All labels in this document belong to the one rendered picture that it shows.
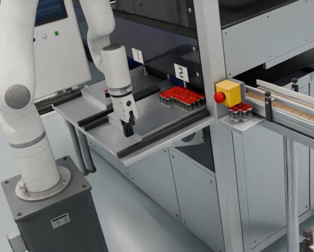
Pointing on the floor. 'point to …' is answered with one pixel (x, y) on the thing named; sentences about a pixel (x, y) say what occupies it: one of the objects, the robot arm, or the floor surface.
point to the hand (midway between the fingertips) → (128, 130)
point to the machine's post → (222, 175)
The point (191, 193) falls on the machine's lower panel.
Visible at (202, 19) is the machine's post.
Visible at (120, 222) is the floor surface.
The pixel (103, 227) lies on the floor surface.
